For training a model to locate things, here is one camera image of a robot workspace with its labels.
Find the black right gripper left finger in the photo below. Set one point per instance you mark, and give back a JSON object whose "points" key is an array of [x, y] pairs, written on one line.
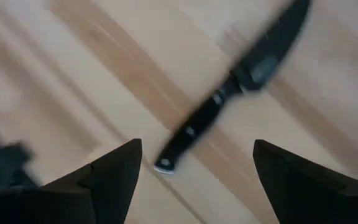
{"points": [[104, 186]]}

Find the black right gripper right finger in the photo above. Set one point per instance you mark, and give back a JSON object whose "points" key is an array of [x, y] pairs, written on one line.
{"points": [[306, 193]]}

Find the black kitchen knife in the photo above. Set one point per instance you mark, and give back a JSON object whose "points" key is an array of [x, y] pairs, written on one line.
{"points": [[197, 121]]}

